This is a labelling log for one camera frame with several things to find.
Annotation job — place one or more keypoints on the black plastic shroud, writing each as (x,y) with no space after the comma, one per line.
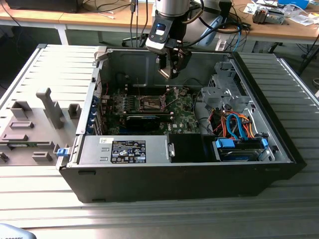
(187,148)

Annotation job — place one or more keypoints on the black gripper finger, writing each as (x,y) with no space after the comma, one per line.
(180,59)
(162,62)

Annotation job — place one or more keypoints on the blue case latch clip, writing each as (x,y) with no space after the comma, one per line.
(62,152)

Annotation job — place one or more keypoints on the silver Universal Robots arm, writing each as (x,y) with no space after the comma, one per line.
(172,7)

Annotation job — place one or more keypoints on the black office chair base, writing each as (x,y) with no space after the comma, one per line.
(127,41)

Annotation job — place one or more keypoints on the grey parts rack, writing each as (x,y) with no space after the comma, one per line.
(66,132)

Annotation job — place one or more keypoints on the green RAM stick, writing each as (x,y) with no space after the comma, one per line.
(20,145)

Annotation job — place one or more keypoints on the CPU socket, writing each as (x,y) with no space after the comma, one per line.
(149,100)

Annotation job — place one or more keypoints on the grey rounded device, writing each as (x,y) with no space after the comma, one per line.
(12,232)

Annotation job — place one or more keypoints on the black PC case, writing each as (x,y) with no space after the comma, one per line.
(149,181)

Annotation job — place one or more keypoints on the silver metal bracket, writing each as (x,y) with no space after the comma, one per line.
(171,149)

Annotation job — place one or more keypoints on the CPU cooler heatsink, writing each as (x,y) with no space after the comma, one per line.
(260,16)

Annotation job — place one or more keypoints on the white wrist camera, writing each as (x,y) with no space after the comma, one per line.
(155,46)

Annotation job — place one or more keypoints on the white plastic item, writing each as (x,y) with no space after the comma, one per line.
(221,45)

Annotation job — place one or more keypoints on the grey power supply unit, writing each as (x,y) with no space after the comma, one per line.
(94,149)

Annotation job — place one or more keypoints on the silver CPU chip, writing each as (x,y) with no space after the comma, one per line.
(164,73)

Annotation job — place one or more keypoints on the silver metal drive cage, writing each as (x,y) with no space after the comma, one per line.
(216,94)

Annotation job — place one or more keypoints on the black power supply label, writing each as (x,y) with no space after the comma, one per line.
(128,152)

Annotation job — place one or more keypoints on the green motherboard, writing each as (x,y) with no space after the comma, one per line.
(184,112)

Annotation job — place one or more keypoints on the white paper documents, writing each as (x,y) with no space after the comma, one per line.
(302,18)

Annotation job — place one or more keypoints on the wooden desk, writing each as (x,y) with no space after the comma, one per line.
(274,31)
(74,17)

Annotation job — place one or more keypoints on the black graphics card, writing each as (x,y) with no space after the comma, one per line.
(142,123)

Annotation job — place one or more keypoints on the hard disk in blue carrier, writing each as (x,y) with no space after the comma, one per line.
(236,155)

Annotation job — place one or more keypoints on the blue box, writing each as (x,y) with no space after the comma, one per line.
(294,3)

